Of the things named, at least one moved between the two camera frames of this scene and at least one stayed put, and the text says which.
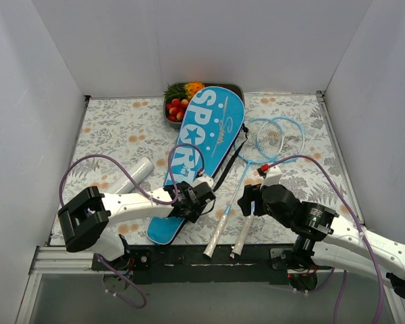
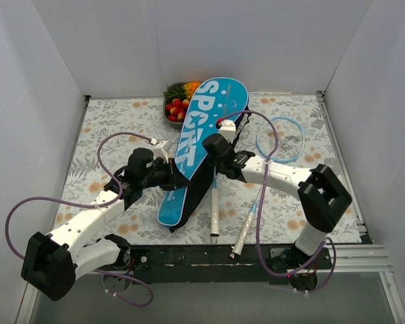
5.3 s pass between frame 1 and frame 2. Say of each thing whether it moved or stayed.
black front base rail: stayed
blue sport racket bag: moved
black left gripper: moved
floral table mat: stayed
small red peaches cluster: stayed
